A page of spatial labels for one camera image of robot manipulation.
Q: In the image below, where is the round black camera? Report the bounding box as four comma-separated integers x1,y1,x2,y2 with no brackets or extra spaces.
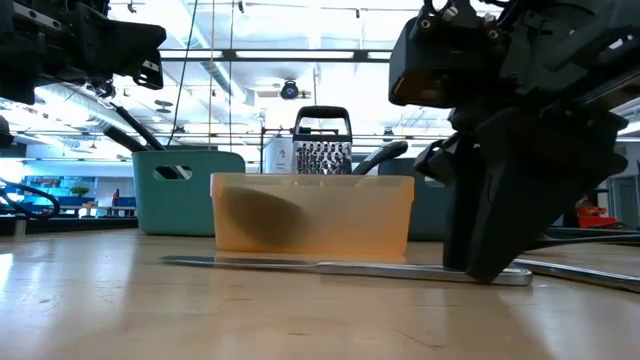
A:
279,79,300,101

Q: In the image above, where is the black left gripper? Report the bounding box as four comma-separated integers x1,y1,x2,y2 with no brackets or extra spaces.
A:
29,0,167,105

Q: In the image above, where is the black spatula steel handle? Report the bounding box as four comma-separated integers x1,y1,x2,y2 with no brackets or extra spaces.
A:
108,101,167,152

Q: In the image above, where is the green plastic bin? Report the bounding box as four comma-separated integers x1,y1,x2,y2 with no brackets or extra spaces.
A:
131,150,247,237

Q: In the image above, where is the small black ladle steel-banded handle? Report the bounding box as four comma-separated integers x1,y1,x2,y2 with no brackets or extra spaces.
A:
219,140,410,249

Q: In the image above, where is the orange translucent plastic bin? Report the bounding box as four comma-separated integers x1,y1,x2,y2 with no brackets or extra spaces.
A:
209,172,416,261

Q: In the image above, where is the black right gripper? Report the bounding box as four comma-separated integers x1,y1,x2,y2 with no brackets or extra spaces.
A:
447,0,640,281

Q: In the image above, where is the black hanging cable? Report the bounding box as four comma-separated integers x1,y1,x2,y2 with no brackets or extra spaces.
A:
164,0,200,151

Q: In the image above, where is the black aluminium frame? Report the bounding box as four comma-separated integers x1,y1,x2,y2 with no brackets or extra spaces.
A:
0,215,139,236

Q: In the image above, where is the red crate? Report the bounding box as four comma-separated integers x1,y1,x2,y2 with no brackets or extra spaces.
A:
577,207,619,229

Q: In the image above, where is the steel box grater black handle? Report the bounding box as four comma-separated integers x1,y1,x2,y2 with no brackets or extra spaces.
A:
292,105,354,176

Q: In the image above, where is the black cable loop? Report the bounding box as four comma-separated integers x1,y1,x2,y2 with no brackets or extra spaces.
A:
0,177,61,221

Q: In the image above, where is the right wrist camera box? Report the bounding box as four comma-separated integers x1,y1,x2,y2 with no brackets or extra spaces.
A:
388,4,507,109

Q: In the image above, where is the steel table knife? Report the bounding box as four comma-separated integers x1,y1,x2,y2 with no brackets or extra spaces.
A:
512,258,640,294

